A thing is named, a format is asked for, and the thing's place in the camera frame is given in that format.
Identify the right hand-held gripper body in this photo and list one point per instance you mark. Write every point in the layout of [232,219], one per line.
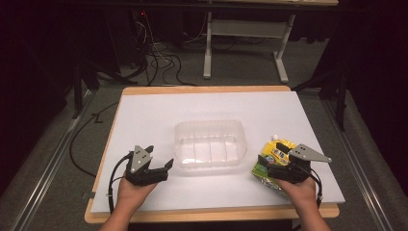
[296,163]

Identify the white board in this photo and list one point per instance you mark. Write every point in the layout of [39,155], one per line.
[192,109]

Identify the person's right hand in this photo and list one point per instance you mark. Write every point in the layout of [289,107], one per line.
[296,194]

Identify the yellow green spouted pouch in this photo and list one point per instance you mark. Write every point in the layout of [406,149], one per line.
[274,157]

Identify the person's left hand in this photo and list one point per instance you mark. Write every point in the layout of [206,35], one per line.
[134,192]

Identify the clear plastic container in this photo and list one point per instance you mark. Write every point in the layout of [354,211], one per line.
[210,144]

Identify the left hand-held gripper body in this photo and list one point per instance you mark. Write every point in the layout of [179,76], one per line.
[141,166]

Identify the black metal stand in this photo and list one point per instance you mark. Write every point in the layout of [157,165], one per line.
[336,93]
[80,86]

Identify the white metal desk frame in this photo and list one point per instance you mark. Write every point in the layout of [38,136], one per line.
[247,29]

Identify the wooden table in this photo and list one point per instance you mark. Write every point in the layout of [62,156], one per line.
[205,88]

